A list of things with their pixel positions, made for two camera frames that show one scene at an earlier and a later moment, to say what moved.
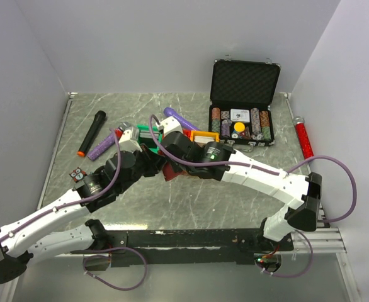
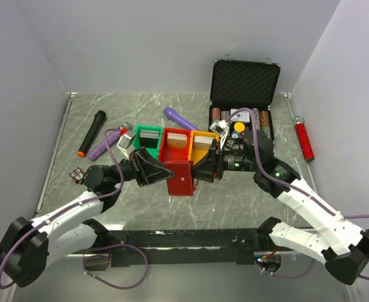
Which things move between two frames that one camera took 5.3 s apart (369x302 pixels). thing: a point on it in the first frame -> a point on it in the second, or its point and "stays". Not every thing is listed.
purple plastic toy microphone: (169, 112) stays
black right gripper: (173, 163) -> (212, 163)
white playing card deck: (240, 115) stays
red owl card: (77, 175) stays
